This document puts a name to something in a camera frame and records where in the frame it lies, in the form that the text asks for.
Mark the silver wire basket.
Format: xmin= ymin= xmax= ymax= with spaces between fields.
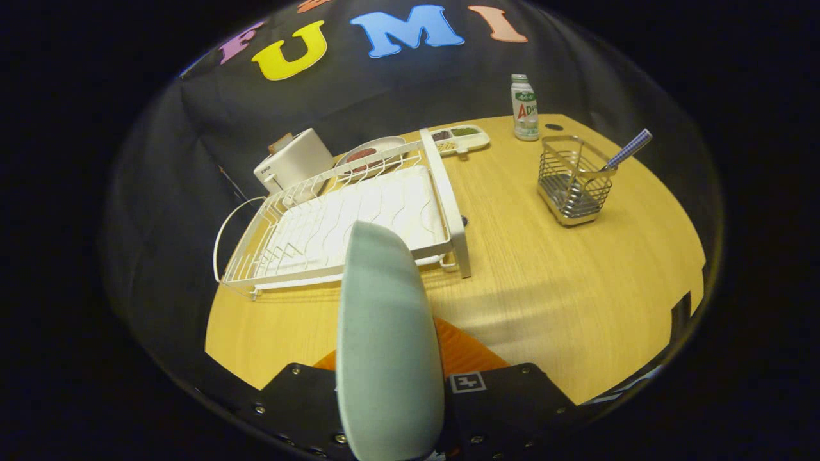
xmin=537 ymin=134 xmax=617 ymax=227

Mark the thin dark cable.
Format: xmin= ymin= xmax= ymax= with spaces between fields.
xmin=218 ymin=165 xmax=249 ymax=203

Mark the white divided snack tray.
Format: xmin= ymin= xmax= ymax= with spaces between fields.
xmin=426 ymin=124 xmax=491 ymax=156

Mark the round beige plate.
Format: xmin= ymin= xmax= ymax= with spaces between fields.
xmin=334 ymin=136 xmax=407 ymax=177

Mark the black backdrop cloth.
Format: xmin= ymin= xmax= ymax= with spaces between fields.
xmin=102 ymin=0 xmax=725 ymax=366

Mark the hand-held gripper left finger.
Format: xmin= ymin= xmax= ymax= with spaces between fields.
xmin=243 ymin=349 xmax=354 ymax=461

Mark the blue checked handle spoon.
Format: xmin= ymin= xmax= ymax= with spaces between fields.
xmin=599 ymin=129 xmax=653 ymax=172

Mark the white bottle green label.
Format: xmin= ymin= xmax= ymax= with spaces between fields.
xmin=511 ymin=73 xmax=540 ymax=142

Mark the light green plate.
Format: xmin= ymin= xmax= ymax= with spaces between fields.
xmin=336 ymin=220 xmax=446 ymax=461

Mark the white toaster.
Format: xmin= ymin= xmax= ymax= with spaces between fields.
xmin=253 ymin=128 xmax=335 ymax=196

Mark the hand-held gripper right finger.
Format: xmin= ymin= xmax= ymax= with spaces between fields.
xmin=432 ymin=317 xmax=577 ymax=459

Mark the white wire dish rack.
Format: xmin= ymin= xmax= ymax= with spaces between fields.
xmin=213 ymin=128 xmax=473 ymax=300

